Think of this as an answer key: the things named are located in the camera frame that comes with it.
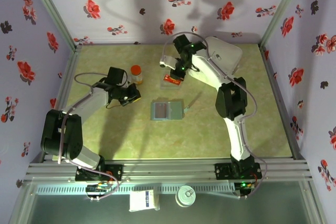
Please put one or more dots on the aluminium side rail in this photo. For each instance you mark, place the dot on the aluminium side rail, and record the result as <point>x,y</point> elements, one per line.
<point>69,72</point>
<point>273,77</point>

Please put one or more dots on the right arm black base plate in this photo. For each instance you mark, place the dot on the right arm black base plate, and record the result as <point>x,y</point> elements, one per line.
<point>221,171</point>

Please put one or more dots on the white pill case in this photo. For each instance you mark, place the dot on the white pill case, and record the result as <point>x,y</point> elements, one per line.
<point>228,53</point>

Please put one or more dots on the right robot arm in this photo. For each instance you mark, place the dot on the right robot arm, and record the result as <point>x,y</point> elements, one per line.
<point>231,98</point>

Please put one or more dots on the silver tin can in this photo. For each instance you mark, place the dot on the silver tin can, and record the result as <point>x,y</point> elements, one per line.
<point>185,197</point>

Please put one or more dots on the orange-capped pill bottle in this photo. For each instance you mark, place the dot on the orange-capped pill bottle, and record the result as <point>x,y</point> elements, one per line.
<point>137,73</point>

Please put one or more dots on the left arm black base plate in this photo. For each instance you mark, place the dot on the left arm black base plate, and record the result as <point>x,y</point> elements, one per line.
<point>116,172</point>

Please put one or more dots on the white printed carton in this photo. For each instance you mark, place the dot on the white printed carton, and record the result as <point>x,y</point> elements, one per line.
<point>141,201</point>

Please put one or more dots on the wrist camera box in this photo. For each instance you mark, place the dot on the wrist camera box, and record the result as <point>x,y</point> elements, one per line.
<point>168,61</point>
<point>128,81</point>

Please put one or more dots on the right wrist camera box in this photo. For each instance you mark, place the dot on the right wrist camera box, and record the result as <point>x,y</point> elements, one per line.
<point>168,61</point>

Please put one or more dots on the grey-green card holder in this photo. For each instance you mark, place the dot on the grey-green card holder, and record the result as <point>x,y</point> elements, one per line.
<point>174,111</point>

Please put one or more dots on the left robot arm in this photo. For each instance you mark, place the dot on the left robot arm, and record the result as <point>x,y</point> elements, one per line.
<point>60,134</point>

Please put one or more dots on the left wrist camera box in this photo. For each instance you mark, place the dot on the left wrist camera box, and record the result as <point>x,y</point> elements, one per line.
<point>128,81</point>

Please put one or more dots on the aluminium corner post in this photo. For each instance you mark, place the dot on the aluminium corner post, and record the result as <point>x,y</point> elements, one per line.
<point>52,9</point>
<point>285,1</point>

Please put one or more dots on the aluminium frame rail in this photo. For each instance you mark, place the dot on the aluminium frame rail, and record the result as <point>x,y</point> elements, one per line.
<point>168,169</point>

